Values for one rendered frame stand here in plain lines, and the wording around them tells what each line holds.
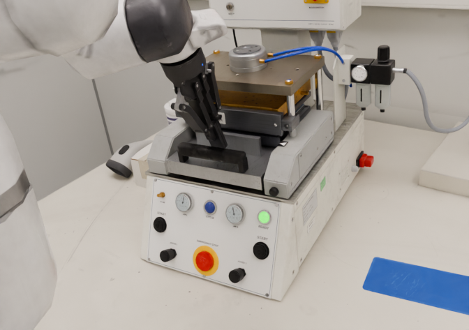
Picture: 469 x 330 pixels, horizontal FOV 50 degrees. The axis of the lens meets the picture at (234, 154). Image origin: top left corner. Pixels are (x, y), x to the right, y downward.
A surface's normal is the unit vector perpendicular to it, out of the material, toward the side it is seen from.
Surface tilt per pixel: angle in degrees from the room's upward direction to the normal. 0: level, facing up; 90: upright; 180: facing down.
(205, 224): 65
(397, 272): 0
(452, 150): 0
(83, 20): 115
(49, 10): 106
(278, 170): 41
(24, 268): 90
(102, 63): 119
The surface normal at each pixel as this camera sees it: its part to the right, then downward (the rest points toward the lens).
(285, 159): -0.40, -0.36
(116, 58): 0.11, 0.83
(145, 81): -0.61, 0.44
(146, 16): -0.16, -0.05
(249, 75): -0.11, -0.88
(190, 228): -0.49, 0.05
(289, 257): 0.87, 0.14
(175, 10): 0.69, -0.04
